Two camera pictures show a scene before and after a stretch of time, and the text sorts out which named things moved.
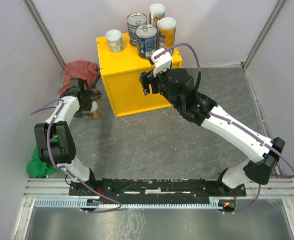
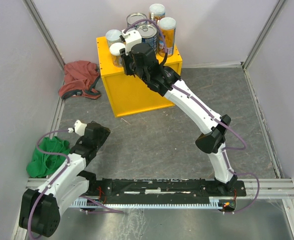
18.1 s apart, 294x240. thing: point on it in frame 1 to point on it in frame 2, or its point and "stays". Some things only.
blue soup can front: (147, 36) stays
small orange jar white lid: (94, 110) to (114, 50)
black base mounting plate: (155, 188) stays
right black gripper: (148, 78) to (125, 59)
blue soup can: (135, 20) stays
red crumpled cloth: (83, 69) stays
